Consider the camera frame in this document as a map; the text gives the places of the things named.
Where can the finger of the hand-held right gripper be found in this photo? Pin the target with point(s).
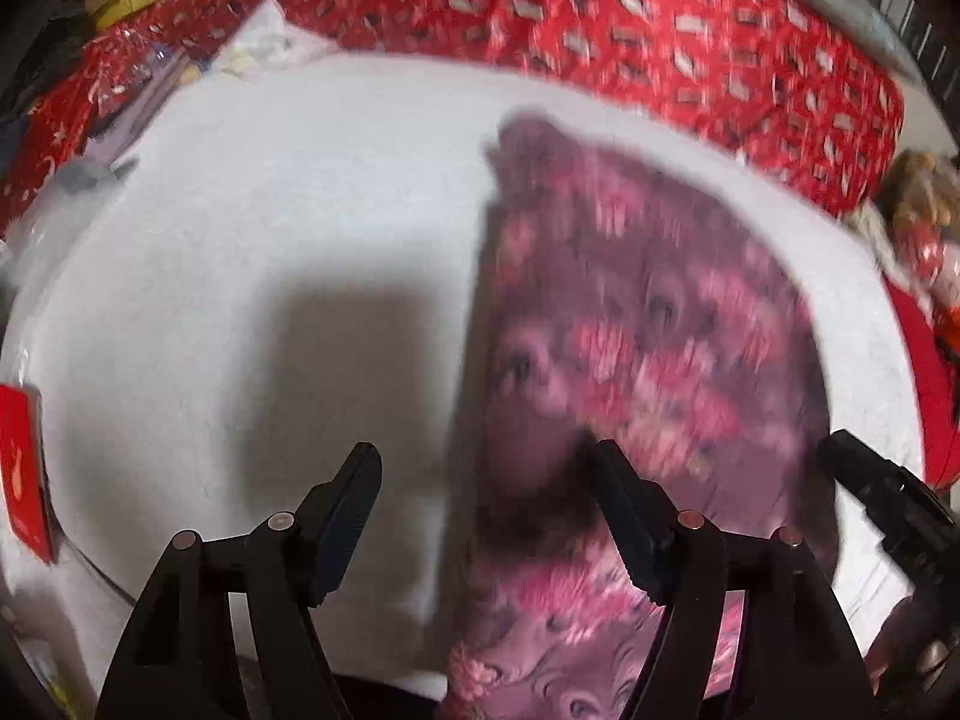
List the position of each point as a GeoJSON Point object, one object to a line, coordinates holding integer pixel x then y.
{"type": "Point", "coordinates": [892, 495]}

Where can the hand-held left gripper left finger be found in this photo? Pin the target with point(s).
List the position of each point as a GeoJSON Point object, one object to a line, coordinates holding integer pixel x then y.
{"type": "Point", "coordinates": [345, 532]}

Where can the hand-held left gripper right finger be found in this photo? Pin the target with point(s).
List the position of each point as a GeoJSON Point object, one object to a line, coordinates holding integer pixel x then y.
{"type": "Point", "coordinates": [637, 540]}

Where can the purple floral garment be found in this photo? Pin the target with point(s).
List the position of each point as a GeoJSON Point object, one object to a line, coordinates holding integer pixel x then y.
{"type": "Point", "coordinates": [645, 330]}

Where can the white fleece blanket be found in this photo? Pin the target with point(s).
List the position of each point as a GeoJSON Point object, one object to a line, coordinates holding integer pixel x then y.
{"type": "Point", "coordinates": [262, 240]}

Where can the brown stuffed toy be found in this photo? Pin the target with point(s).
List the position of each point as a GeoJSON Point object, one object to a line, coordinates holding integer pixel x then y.
{"type": "Point", "coordinates": [919, 187]}

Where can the white plastic bag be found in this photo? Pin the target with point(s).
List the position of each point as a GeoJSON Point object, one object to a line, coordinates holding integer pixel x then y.
{"type": "Point", "coordinates": [262, 41]}

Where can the red patterned bedsheet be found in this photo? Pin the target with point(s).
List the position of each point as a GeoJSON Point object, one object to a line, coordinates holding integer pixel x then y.
{"type": "Point", "coordinates": [637, 37]}

